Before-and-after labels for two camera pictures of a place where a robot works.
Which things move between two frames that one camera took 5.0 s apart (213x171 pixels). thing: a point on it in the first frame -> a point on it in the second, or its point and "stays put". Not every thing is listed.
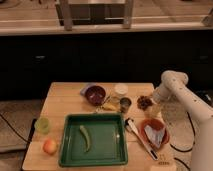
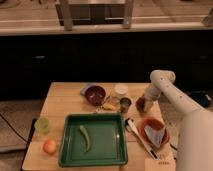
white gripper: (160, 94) -> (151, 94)
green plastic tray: (93, 139) stays put
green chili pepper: (85, 133) stays put
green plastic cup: (42, 125) stays put
